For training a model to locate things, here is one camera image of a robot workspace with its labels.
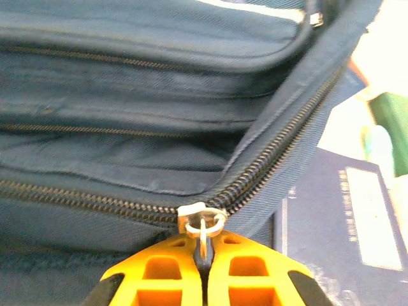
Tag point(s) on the navy blue backpack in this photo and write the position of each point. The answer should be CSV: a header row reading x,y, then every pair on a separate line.
x,y
127,111

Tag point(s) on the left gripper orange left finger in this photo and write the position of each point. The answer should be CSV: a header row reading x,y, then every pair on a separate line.
x,y
165,287

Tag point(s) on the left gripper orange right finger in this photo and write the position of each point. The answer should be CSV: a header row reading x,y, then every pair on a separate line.
x,y
248,287

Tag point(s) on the navy book with white label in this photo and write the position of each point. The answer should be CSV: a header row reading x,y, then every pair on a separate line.
x,y
322,223

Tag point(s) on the green pencil case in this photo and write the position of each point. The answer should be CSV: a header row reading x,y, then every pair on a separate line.
x,y
393,127

